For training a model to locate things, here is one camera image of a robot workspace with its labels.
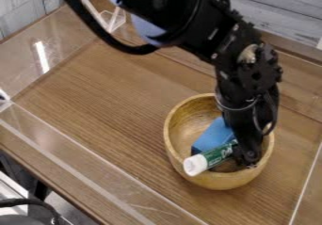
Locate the green and white marker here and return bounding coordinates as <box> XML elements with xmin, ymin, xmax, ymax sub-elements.
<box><xmin>183</xmin><ymin>139</ymin><xmax>238</xmax><ymax>177</ymax></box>

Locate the blue rectangular block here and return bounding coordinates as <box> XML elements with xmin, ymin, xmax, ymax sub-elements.
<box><xmin>191</xmin><ymin>117</ymin><xmax>235</xmax><ymax>155</ymax></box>

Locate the brown wooden bowl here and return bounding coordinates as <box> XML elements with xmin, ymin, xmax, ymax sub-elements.
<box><xmin>163</xmin><ymin>93</ymin><xmax>274</xmax><ymax>190</ymax></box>

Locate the clear acrylic tray wall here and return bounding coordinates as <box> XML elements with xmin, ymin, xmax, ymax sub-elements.
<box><xmin>0</xmin><ymin>101</ymin><xmax>205</xmax><ymax>225</ymax></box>

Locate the black cable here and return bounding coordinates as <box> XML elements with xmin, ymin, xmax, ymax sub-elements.
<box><xmin>0</xmin><ymin>198</ymin><xmax>62</xmax><ymax>225</ymax></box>

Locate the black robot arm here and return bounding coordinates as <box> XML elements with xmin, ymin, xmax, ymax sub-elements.
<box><xmin>64</xmin><ymin>0</ymin><xmax>283</xmax><ymax>165</ymax></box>

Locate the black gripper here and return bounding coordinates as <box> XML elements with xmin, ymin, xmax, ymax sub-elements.
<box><xmin>215</xmin><ymin>44</ymin><xmax>283</xmax><ymax>167</ymax></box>

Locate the clear acrylic corner bracket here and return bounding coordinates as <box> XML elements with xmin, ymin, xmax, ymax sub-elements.
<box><xmin>80</xmin><ymin>0</ymin><xmax>126</xmax><ymax>34</ymax></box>

